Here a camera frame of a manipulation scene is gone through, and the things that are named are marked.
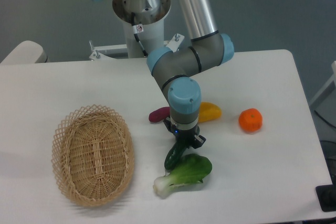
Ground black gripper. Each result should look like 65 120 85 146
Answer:
163 118 206 154

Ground dark green cucumber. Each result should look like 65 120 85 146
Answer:
164 142 183 174

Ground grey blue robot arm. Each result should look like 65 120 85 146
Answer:
97 0 234 148

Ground green bok choy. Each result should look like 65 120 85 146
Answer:
153 153 213 198

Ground yellow bell pepper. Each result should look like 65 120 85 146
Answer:
198 102 222 123

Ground purple sweet potato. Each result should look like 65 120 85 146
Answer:
149 106 170 123

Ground orange tangerine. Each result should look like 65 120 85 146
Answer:
238 108 263 132

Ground woven wicker basket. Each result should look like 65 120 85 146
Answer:
51 104 135 207

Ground white furniture leg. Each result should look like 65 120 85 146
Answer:
308 61 336 110

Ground black device at edge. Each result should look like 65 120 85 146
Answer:
316 185 335 212

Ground white chair armrest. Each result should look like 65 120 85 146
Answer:
1 40 50 66

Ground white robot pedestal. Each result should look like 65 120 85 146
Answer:
88 0 185 61

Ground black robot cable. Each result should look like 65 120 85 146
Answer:
131 13 150 58

